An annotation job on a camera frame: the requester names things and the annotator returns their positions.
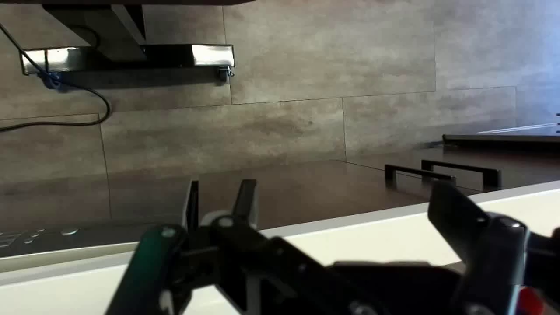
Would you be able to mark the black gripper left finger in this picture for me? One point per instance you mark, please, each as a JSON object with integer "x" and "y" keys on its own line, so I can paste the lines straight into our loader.
{"x": 245, "y": 262}

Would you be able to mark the flat dark floor platform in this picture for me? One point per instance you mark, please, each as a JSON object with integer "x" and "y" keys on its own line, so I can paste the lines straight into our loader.
{"x": 501, "y": 138}

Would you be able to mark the small blue clamp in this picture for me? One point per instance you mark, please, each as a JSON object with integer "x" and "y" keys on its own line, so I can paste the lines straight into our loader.
{"x": 53, "y": 80}

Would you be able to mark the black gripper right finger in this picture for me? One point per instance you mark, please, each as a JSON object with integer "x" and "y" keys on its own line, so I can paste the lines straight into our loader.
{"x": 501, "y": 262}

